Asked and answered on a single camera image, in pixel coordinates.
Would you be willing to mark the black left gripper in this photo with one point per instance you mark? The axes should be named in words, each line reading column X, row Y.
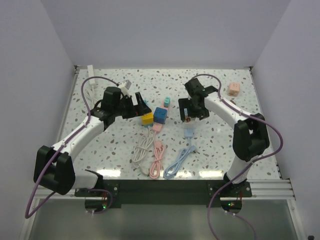
column 135, row 110

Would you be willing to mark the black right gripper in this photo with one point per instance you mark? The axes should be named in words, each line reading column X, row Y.
column 184, row 104

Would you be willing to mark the light blue power strip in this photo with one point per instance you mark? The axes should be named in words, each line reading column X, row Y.
column 188, row 128

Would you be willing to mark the blue cube socket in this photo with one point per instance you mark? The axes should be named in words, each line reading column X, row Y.
column 160, row 115

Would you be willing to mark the pink power strip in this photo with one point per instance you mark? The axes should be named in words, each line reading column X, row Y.
column 157, row 127

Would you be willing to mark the pink cube socket adapter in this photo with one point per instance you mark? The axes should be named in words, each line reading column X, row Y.
column 234, row 89

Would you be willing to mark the white cartoon cube adapter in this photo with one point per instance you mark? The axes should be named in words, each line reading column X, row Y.
column 189, row 121

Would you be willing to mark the teal plug adapter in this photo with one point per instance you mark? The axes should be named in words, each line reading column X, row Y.
column 166, row 102

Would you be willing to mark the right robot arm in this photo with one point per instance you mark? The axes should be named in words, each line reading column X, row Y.
column 250, row 135

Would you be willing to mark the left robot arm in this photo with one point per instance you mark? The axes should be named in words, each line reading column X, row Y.
column 54, row 166

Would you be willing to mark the yellow cube socket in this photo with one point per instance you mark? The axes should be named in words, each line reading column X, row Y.
column 147, row 119

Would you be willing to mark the teal power strip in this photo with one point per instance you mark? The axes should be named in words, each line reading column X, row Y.
column 145, row 103

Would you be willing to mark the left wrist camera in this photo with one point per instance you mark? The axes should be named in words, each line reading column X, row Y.
column 125, row 86

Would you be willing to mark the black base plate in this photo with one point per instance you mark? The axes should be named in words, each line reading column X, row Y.
column 115, row 193

